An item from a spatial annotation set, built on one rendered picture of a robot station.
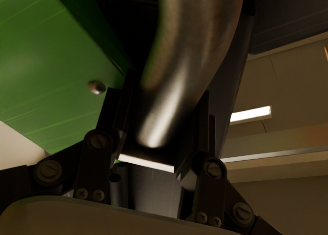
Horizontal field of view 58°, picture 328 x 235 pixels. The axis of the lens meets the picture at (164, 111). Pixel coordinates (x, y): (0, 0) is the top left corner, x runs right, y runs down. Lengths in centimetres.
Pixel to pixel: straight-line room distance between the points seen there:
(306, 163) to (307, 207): 57
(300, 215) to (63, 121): 413
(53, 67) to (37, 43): 2
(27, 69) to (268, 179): 459
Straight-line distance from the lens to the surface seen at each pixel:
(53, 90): 20
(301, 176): 462
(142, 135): 15
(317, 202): 436
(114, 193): 26
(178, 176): 16
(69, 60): 17
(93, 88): 18
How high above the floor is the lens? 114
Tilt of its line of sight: 27 degrees up
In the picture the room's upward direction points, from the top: 150 degrees clockwise
